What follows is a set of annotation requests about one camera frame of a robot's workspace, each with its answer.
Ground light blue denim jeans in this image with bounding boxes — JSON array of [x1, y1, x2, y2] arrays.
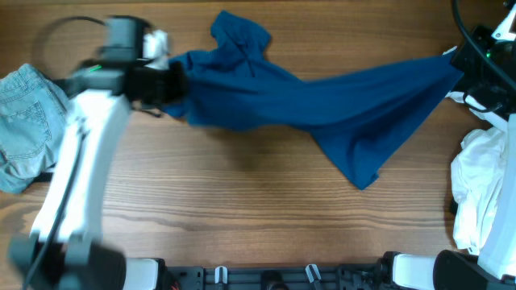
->
[[1, 64, 50, 194]]

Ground white garment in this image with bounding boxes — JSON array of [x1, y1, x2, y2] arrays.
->
[[447, 89, 508, 255]]

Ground black garment under jeans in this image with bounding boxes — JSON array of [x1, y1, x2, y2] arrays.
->
[[35, 79, 73, 182]]

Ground blue t-shirt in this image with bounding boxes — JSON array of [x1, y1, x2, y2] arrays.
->
[[165, 11, 462, 189]]

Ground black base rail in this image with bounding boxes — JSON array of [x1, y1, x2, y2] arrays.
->
[[169, 264, 398, 290]]

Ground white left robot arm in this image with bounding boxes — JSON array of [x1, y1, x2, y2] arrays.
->
[[7, 60, 187, 289]]

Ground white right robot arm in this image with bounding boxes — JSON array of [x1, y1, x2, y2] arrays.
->
[[389, 96, 515, 289]]

